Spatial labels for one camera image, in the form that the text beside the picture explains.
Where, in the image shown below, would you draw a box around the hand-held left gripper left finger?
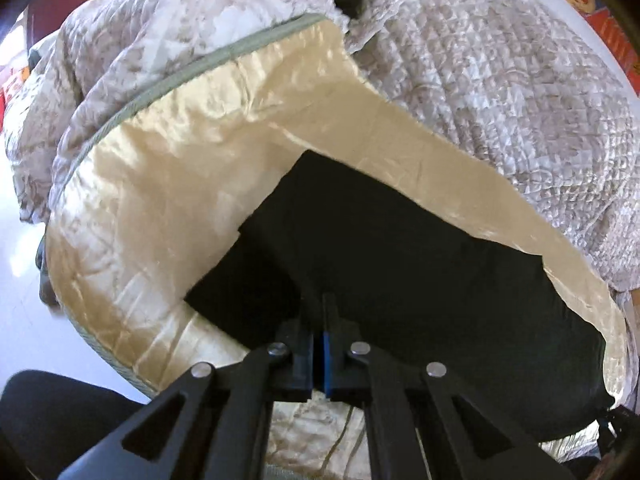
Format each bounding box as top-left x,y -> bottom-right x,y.
57,317 -> 316,480

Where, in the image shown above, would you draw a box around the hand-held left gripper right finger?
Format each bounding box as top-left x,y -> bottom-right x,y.
322,293 -> 576,480

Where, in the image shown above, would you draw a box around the black pants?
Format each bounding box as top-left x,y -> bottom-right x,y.
184,150 -> 617,443

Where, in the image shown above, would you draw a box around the cream satin blanket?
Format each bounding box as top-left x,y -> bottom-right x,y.
45,12 -> 633,480

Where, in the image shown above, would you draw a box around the person's leg in black clothing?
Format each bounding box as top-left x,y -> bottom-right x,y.
0,370 -> 151,480

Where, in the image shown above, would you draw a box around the quilted floral bedspread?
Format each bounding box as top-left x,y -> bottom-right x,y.
5,0 -> 640,292

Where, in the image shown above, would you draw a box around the red patterned cloth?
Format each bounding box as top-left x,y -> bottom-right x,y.
520,0 -> 640,76

